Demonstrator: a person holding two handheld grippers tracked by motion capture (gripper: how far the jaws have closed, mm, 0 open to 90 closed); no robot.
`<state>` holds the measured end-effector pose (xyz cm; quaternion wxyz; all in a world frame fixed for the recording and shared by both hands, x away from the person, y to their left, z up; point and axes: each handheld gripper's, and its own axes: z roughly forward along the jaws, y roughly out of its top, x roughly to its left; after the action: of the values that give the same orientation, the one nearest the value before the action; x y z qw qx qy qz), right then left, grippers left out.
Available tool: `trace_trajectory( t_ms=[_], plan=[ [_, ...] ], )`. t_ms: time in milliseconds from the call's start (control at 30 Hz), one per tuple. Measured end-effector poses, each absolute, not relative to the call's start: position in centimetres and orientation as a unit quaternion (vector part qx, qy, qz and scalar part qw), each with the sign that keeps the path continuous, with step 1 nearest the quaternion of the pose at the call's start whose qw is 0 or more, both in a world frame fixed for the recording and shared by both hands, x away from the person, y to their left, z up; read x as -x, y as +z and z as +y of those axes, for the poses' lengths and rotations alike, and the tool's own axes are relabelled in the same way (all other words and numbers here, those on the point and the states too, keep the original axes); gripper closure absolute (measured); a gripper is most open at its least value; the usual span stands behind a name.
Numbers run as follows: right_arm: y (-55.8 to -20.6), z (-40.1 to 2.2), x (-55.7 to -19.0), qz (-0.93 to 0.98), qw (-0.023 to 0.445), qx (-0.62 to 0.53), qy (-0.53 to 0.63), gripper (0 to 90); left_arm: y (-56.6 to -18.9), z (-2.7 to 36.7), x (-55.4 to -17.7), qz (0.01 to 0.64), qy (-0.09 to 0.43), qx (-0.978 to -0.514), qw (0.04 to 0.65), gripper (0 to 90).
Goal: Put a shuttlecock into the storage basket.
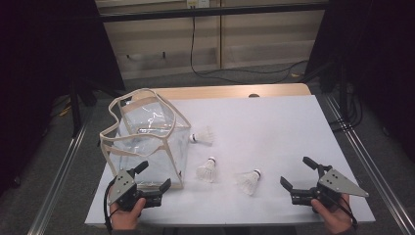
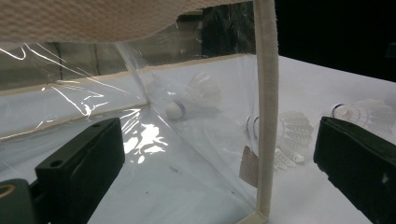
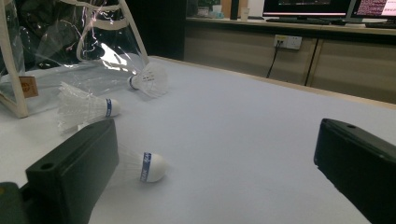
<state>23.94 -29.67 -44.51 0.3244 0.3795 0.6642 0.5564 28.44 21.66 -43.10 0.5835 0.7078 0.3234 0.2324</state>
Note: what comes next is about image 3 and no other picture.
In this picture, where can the white table cover sheet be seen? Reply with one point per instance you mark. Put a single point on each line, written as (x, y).
(233, 130)

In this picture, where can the black upright post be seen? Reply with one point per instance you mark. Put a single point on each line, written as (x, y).
(234, 9)

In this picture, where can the white paper cup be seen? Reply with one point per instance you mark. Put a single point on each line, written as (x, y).
(245, 14)

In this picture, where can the computer monitor with pink window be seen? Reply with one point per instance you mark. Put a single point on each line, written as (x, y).
(376, 7)

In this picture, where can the black keyboard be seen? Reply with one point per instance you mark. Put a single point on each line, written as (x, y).
(381, 25)
(302, 21)

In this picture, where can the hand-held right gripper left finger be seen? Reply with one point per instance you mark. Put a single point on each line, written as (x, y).
(71, 174)

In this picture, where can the white wall socket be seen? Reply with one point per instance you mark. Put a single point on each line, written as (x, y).
(289, 42)

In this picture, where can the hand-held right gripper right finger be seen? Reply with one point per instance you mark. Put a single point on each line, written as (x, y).
(358, 161)

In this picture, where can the beige cabinet desk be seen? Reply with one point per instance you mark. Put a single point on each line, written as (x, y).
(249, 53)

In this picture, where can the clear bag with beige trim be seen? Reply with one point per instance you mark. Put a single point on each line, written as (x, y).
(14, 93)

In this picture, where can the wide computer monitor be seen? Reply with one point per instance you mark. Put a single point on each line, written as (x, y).
(306, 6)

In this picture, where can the potted green plant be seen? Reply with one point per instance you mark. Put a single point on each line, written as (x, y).
(205, 7)

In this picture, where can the pale blue box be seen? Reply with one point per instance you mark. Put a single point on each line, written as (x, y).
(217, 13)

